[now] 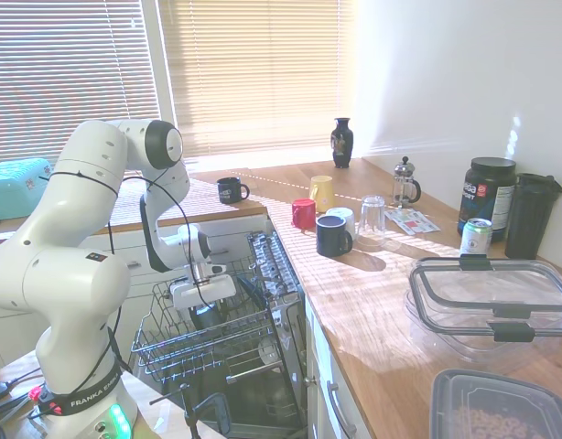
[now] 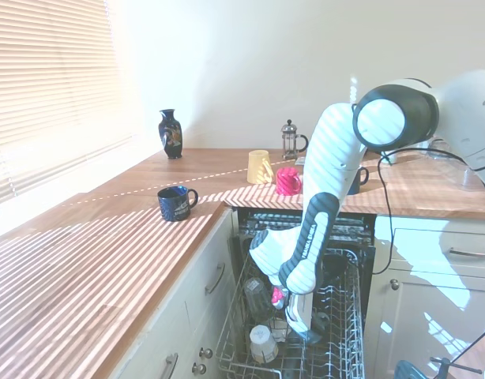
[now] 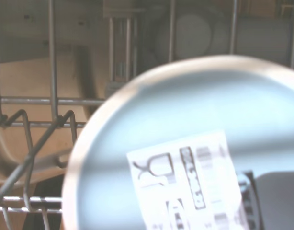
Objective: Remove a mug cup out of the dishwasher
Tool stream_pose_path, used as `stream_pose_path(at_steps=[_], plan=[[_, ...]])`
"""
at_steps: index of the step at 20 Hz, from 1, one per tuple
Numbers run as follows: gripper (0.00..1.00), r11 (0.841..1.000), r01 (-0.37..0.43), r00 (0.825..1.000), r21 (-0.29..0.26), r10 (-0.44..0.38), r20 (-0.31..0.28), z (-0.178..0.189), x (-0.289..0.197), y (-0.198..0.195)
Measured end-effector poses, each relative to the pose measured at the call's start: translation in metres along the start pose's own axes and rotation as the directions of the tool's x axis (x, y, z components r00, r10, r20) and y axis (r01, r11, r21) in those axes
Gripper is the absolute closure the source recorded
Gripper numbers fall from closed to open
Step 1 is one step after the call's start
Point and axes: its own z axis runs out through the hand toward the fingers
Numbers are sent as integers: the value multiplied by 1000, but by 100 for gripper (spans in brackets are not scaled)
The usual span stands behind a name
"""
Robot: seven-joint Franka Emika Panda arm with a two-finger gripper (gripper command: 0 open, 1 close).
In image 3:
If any light blue round plate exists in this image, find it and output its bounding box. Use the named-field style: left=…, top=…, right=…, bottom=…
left=61, top=54, right=294, bottom=230

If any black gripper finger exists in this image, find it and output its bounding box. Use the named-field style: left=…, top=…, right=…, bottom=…
left=237, top=170, right=294, bottom=230

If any wire dishwasher rack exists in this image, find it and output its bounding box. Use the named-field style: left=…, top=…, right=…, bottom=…
left=0, top=0, right=294, bottom=230

